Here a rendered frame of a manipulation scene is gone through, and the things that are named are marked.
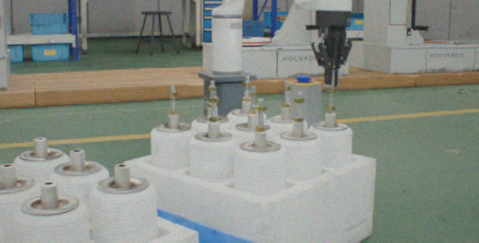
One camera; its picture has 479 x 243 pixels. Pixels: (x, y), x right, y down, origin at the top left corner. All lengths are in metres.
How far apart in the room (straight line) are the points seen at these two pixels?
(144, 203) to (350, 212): 0.54
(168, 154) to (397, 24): 2.93
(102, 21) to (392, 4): 6.40
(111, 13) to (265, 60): 6.35
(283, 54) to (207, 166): 2.39
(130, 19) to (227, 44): 7.91
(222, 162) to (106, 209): 0.35
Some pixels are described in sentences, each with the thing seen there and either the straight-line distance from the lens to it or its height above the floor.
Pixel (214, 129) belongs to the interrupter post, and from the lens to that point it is 1.08.
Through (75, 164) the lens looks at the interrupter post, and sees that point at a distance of 0.90.
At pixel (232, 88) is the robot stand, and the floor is 0.26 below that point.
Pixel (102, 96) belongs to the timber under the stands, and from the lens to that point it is 3.05.
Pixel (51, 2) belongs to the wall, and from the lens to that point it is 9.43.
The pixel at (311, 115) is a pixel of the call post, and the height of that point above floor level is 0.23.
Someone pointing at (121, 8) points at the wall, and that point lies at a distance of 9.54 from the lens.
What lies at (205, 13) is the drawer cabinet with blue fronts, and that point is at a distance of 6.70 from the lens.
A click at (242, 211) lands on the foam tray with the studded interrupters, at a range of 0.98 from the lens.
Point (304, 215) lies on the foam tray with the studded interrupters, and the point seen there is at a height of 0.13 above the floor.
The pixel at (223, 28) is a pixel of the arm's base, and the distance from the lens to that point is 1.68.
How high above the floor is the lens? 0.50
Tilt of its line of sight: 10 degrees down
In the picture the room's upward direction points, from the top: straight up
